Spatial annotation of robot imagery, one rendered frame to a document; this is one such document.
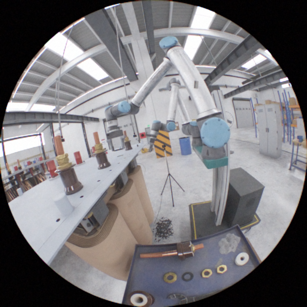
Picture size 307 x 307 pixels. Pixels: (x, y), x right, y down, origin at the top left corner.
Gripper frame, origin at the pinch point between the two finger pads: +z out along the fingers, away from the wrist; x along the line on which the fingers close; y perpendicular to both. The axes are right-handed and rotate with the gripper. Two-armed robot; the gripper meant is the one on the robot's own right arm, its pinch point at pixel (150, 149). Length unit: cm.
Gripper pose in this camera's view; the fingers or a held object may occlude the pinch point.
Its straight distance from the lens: 119.3
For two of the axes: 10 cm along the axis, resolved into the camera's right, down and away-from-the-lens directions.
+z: -2.1, 9.7, 1.1
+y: 9.8, 2.2, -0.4
